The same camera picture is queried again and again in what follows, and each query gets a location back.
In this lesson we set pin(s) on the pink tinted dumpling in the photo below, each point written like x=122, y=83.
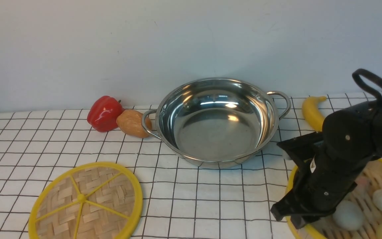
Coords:
x=362, y=185

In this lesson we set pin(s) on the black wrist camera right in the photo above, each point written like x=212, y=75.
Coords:
x=303, y=148

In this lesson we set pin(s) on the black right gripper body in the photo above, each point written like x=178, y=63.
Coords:
x=317, y=193

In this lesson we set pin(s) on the brown potato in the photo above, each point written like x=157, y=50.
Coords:
x=130, y=122

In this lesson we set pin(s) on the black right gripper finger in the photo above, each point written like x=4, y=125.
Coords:
x=300, y=221

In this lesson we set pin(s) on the yellow rimmed woven steamer lid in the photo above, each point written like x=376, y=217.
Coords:
x=99, y=200

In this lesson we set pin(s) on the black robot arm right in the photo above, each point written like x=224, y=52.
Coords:
x=355, y=132

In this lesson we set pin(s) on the yellow rimmed bamboo steamer basket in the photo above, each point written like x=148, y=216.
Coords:
x=326, y=228

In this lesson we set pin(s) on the red bell pepper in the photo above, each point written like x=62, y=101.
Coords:
x=103, y=114

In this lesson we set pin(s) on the stainless steel two-handled pot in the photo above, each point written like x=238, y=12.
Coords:
x=217, y=123

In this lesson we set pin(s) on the yellow banana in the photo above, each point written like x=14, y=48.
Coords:
x=311, y=112

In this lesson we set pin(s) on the white checkered tablecloth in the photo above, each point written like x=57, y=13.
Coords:
x=180, y=200

